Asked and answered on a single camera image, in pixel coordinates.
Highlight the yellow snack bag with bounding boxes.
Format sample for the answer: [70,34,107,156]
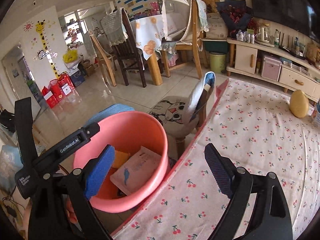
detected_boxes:
[112,151,131,169]

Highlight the white wet wipes pack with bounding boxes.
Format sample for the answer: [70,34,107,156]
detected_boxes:
[110,146,161,196]

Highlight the pink plastic bucket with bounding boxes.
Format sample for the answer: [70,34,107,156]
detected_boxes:
[73,111,169,213]

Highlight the green trash can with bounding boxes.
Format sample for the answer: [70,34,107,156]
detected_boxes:
[209,52,226,73]

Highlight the red gift bags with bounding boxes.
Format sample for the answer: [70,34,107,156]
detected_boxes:
[41,73,75,108]

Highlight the blue cushioned stool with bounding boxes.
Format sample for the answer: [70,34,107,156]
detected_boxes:
[84,103,135,126]

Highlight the cherry print tablecloth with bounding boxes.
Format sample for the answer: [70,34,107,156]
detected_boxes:
[113,79,319,239]

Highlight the cat face stool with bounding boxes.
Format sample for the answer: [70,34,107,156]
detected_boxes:
[149,96,207,158]

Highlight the yellow pear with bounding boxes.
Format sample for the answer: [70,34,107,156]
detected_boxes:
[289,90,309,118]

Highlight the white yogurt bottle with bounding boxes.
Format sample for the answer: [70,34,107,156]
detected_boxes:
[311,100,320,128]

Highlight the light wooden chair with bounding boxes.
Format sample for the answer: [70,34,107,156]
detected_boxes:
[159,0,208,78]
[88,29,117,87]

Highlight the giraffe height chart sticker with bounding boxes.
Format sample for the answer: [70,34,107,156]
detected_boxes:
[24,20,60,79]

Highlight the dark wooden chair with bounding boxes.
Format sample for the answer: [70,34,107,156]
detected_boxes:
[111,9,146,88]

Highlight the pink storage box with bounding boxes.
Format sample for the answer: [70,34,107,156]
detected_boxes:
[261,55,282,81]

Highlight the white TV cabinet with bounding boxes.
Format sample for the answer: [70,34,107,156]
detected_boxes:
[226,38,319,102]

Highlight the dining table orange print cloth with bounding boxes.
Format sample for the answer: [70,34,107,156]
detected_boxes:
[130,15,170,86]

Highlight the electric kettle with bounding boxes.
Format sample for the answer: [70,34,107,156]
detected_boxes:
[255,23,274,47]

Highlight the dark flower bouquet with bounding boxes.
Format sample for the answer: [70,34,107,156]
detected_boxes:
[216,0,253,38]

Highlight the black television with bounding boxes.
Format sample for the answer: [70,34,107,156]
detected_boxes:
[252,0,319,42]

